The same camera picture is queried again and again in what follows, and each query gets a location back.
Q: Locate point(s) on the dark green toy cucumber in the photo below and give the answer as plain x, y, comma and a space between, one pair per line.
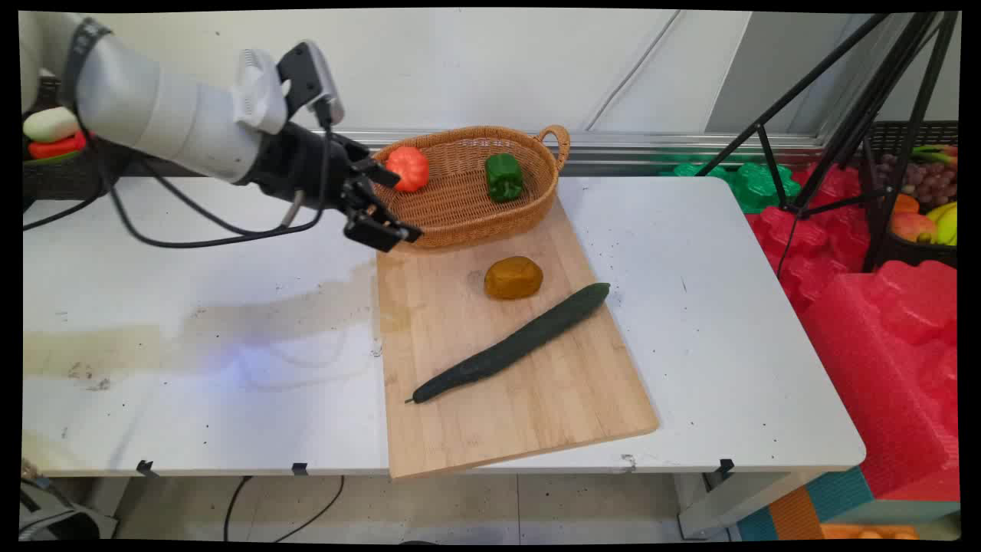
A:
513, 345

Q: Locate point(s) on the green yellow toy vegetable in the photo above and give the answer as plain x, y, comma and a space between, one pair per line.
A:
936, 153

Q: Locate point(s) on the yellow-brown bell pepper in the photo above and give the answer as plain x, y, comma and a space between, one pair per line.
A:
513, 277

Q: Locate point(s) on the red yellow toy mango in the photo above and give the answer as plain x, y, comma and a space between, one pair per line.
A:
912, 227

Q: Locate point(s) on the black table edge clip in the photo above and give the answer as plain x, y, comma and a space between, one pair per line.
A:
145, 468
300, 468
725, 468

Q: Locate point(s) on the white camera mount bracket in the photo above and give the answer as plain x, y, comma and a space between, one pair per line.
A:
259, 88

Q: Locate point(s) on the purple toy grapes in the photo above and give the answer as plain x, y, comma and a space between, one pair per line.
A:
929, 182

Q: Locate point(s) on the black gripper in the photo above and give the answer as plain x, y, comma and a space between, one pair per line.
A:
299, 165

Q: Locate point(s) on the yellow toy banana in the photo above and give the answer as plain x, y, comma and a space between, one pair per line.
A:
947, 224

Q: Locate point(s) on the metal wall rail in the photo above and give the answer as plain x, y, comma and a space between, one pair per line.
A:
651, 146

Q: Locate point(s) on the green toy bell pepper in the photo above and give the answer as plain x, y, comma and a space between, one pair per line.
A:
503, 178

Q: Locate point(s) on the wooden cutting board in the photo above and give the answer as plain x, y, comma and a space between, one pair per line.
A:
521, 414

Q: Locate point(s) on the black tripod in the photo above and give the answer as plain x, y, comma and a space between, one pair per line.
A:
858, 130

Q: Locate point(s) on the green foam puzzle mat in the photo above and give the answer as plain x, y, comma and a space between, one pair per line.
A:
755, 188

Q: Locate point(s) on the black woven storage basket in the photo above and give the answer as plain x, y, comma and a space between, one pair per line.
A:
65, 180

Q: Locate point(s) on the red foam puzzle mat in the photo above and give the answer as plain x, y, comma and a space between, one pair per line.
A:
881, 368
812, 245

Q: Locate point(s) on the oval wicker basket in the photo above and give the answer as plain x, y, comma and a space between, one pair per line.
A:
460, 203

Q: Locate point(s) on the red toy vegetable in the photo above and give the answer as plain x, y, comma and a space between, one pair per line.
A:
57, 146

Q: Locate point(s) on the white toy vegetable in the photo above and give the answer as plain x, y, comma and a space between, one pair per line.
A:
50, 124

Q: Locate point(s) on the small orange toy fruit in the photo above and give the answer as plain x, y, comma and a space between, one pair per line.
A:
905, 204

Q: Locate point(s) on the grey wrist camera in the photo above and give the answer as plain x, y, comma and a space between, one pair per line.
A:
314, 73

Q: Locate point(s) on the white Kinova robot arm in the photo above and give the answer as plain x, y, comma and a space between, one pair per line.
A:
153, 107

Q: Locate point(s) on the white table leg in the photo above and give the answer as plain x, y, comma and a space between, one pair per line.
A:
728, 506

